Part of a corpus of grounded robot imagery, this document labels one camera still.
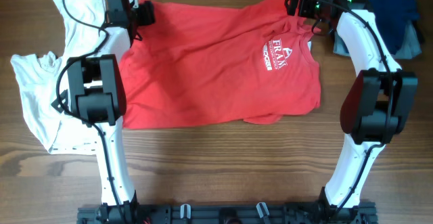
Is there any folded light grey garment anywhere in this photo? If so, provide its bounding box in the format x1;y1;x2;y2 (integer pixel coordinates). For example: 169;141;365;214
334;22;422;60

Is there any white t-shirt black logo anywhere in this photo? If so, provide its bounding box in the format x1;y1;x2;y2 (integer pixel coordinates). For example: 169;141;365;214
11;0;105;155

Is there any folded navy blue shirt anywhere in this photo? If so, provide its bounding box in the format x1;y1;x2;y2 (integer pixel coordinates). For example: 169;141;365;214
368;0;419;55

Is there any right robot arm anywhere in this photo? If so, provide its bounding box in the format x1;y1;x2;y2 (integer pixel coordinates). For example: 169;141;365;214
256;0;418;223

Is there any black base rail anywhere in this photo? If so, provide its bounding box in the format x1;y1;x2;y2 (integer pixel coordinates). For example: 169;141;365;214
76;201;378;224

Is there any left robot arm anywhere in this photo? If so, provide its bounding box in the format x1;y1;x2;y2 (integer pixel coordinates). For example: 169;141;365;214
55;0;155;223

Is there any right black cable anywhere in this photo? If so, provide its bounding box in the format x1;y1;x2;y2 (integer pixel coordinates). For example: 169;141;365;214
283;0;395;218

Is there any left black cable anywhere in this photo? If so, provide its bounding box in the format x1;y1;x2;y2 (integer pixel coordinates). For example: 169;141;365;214
55;0;143;224

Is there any black cable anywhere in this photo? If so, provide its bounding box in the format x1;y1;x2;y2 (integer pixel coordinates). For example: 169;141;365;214
55;0;143;224
283;0;395;218

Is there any red t-shirt white print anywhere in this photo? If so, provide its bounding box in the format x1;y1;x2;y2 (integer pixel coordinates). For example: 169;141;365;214
120;0;321;129

